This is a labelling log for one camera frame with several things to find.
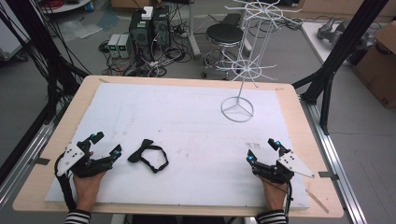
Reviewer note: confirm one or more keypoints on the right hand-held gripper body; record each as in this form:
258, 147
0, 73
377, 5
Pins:
291, 163

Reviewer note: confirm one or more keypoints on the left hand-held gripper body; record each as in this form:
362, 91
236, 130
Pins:
71, 157

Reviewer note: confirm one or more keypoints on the black bow tie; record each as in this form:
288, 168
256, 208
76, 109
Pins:
138, 153

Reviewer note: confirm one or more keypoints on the person's left hand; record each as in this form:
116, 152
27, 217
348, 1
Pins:
86, 189

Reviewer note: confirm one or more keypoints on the person's right hand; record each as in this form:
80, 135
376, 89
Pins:
275, 196

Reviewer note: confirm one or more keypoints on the black tape piece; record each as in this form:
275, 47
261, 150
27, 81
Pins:
328, 175
39, 161

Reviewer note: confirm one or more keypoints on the thin wooden stick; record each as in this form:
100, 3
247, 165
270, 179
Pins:
317, 201

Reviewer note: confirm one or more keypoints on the white foam mat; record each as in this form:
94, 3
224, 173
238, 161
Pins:
186, 140

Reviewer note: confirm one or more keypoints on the grey power supply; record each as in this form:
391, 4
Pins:
113, 45
125, 46

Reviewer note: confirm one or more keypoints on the electronic equipment on floor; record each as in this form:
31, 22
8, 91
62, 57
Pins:
162, 59

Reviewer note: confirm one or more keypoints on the clear plastic sheet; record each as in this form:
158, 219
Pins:
84, 26

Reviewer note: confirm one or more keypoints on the black computer tower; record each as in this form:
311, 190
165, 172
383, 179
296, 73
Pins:
140, 32
162, 28

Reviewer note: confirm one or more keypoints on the black round stool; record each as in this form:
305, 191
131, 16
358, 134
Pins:
224, 33

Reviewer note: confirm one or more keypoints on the cardboard box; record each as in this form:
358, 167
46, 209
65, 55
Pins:
378, 68

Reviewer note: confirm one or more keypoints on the grey equipment case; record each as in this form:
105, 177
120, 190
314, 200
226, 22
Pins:
11, 40

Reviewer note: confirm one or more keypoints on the white table leg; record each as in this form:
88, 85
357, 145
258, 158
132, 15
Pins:
194, 37

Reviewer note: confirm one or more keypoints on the white box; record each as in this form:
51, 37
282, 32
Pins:
147, 13

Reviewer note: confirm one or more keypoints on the white round table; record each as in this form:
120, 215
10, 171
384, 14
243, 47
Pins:
67, 6

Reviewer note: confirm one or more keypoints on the aluminium rail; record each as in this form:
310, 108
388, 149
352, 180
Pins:
336, 168
25, 161

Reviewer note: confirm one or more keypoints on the black metal frame strut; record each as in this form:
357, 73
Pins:
40, 43
339, 53

